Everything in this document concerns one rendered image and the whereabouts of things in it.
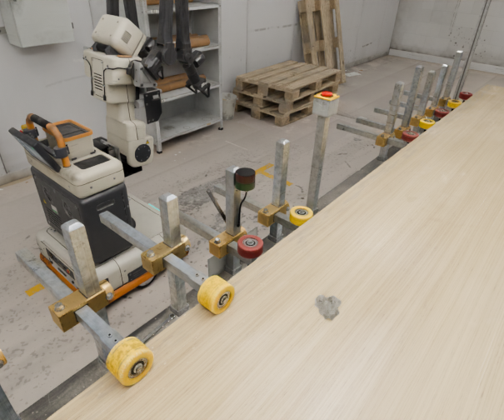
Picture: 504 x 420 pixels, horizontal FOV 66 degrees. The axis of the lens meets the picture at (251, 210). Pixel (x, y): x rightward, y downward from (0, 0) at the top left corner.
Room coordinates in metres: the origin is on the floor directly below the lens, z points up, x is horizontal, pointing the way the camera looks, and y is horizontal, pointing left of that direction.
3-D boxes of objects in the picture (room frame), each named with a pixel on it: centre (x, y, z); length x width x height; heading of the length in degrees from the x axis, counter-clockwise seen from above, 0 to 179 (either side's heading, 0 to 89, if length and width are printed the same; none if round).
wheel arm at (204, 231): (1.06, 0.15, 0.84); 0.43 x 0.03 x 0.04; 51
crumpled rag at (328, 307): (0.69, -0.20, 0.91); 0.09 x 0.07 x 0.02; 166
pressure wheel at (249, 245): (0.94, 0.00, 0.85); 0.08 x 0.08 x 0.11
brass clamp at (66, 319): (0.63, 0.39, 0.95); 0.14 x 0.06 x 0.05; 141
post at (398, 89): (2.01, -0.73, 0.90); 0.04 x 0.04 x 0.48; 51
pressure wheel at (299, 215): (1.12, -0.17, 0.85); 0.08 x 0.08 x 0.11
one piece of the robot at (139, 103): (2.05, 0.64, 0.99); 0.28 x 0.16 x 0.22; 50
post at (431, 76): (2.40, -1.05, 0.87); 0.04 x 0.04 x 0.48; 51
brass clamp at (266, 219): (1.22, -0.08, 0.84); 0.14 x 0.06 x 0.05; 141
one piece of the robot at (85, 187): (1.76, 0.88, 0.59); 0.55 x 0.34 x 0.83; 50
